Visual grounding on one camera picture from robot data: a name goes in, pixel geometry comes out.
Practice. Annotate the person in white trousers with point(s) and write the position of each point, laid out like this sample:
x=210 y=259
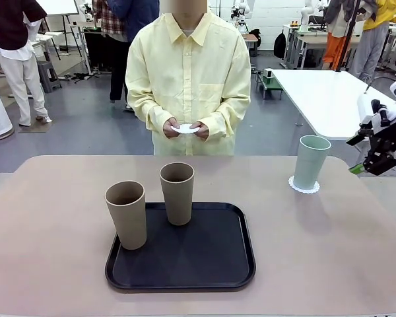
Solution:
x=16 y=66

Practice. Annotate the brown tall cup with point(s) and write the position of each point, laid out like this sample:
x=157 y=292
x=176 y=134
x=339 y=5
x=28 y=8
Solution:
x=178 y=204
x=128 y=224

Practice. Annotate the person in yellow shirt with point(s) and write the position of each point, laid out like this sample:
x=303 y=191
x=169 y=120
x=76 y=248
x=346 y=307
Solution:
x=188 y=82

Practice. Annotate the white paper coaster stack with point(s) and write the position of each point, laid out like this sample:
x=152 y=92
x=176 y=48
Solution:
x=184 y=129

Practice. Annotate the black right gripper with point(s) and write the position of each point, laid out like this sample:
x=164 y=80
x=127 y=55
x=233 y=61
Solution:
x=382 y=155

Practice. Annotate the person in yellow jacket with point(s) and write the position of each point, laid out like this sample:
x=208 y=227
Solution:
x=369 y=39

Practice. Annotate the small white device box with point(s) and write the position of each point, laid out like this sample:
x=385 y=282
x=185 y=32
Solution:
x=268 y=75

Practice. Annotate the large white table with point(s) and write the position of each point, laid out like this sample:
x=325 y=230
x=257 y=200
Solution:
x=316 y=95

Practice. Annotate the whiteboard on easel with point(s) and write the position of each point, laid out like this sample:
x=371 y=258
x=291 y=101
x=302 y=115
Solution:
x=61 y=6

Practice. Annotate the person in plaid shirt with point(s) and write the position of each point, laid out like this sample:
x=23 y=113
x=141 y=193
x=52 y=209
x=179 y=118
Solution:
x=102 y=20

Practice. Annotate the white lace paper coaster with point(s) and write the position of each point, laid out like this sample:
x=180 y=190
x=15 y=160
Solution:
x=303 y=191

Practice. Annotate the person's left hand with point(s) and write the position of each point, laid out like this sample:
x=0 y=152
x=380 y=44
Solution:
x=204 y=132

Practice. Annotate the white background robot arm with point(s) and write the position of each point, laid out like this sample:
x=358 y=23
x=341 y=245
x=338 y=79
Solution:
x=305 y=16

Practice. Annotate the small green bench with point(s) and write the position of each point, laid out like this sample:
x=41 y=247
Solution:
x=270 y=86

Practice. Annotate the person's left forearm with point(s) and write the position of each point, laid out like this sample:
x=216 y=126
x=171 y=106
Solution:
x=227 y=117

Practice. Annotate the black plastic tray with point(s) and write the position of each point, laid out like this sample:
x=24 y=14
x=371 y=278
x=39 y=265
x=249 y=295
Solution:
x=191 y=261

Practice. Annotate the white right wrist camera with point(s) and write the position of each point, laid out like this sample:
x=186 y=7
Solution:
x=364 y=109

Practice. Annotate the person in blue jacket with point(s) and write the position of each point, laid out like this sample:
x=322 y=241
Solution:
x=135 y=20

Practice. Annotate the white office desk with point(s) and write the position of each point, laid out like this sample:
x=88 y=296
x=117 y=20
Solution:
x=43 y=39

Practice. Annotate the person in orange trousers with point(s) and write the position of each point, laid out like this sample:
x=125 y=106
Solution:
x=336 y=49

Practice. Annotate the black cabinet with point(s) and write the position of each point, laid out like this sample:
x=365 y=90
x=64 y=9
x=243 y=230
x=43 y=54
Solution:
x=97 y=53

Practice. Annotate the wooden side table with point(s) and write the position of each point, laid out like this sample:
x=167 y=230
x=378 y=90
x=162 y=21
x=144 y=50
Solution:
x=252 y=39

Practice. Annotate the person's right forearm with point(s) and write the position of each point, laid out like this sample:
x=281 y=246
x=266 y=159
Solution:
x=148 y=115

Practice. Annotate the black metal pole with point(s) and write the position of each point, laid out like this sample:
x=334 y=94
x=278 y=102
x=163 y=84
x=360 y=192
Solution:
x=348 y=29

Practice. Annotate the grey plastic stool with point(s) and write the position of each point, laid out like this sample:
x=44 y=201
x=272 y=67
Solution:
x=49 y=76

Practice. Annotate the black backpack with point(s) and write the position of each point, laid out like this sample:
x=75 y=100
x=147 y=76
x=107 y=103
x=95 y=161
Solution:
x=280 y=44

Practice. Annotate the pale green tall cup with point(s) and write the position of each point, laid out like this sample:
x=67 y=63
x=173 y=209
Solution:
x=310 y=165

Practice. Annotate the person's right hand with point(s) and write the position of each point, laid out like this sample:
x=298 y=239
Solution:
x=170 y=130

